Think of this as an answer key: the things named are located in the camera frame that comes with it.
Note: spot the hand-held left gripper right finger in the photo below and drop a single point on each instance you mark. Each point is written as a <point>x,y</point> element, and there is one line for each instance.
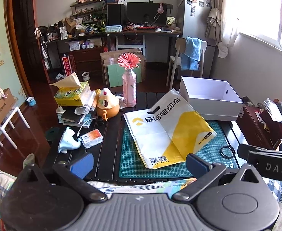
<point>196,164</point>

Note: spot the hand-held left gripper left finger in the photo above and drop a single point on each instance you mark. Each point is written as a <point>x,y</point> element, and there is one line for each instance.
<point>82,164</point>

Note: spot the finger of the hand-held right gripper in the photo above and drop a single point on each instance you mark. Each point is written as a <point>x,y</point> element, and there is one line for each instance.
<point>243,151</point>

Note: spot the white and yellow shopping bag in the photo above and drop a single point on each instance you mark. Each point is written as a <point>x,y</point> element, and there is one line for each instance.
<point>165,130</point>

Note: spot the silver foil bag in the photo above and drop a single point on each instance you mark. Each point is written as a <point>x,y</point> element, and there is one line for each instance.
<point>274,110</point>

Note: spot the small white orange box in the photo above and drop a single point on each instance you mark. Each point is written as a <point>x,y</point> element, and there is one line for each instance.
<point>92,139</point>

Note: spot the dark wooden side cabinet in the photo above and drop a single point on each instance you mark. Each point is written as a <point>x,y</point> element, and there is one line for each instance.
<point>254,125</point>

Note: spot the black round lid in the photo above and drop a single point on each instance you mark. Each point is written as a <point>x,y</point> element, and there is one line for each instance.
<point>52,134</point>

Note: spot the stack of books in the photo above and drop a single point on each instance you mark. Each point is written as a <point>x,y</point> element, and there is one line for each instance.
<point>73,116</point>

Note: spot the green cutting mat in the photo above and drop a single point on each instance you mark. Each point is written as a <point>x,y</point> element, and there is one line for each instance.
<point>131,156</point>

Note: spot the colourful striped cloth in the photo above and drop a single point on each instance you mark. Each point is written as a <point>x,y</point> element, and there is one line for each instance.
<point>131,185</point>

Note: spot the white cardboard box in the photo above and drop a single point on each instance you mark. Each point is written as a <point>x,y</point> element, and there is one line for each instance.
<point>213,96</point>

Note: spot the orange toy kettle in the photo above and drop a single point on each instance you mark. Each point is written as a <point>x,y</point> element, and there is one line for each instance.
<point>107,105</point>

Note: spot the yellow tissue box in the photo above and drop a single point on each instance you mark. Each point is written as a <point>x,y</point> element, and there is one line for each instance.
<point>71,96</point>

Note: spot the blue and white cup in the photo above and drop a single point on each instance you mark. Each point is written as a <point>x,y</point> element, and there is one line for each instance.
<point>31,101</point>

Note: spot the white pipe stool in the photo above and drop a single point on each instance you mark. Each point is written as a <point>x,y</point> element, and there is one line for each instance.
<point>13,118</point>

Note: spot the small white pot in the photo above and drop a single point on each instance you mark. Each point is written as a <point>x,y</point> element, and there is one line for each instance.
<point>86,75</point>

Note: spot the pink plastic bottle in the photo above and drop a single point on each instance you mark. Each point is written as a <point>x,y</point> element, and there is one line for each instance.
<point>129,89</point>

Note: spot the green board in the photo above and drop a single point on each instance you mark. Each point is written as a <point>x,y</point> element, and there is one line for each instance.
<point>117,75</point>

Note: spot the red sign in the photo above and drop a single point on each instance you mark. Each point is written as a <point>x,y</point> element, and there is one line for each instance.
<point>68,66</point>

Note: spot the white chair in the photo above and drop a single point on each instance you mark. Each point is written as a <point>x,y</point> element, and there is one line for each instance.
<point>174,61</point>

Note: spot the flat cardboard boxes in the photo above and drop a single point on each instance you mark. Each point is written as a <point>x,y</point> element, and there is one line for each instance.
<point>107,60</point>

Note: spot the blue towel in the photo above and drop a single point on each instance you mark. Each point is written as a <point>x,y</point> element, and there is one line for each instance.
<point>191,53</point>

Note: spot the pink paper flower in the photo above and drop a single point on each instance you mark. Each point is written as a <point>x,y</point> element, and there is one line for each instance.
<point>127,61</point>

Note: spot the grey hanging cloth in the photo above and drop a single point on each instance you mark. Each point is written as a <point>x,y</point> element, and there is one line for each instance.
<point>213,21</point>

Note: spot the white curtain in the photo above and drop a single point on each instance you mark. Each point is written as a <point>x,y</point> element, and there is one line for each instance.
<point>230,16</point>

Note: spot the light blue tissue pack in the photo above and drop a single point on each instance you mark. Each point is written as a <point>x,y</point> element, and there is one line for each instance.
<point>113,28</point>

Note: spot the black desk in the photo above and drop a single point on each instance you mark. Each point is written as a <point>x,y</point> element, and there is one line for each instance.
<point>131,33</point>

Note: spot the silver refrigerator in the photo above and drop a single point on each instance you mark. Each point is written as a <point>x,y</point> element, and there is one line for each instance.
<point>196,14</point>

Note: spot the cluttered dark shelf unit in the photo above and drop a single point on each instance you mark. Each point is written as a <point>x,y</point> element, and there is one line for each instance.
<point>88,14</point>

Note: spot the black computer tower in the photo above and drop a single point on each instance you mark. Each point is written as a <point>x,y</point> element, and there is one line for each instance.
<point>115,14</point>

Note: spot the dark wooden door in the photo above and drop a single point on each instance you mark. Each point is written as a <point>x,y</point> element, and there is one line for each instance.
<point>26,16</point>

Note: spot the pink headphones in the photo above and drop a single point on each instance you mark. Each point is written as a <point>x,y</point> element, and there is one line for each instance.
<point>159,10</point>

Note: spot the black monitor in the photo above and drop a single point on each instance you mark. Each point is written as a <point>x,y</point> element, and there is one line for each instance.
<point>143,13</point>

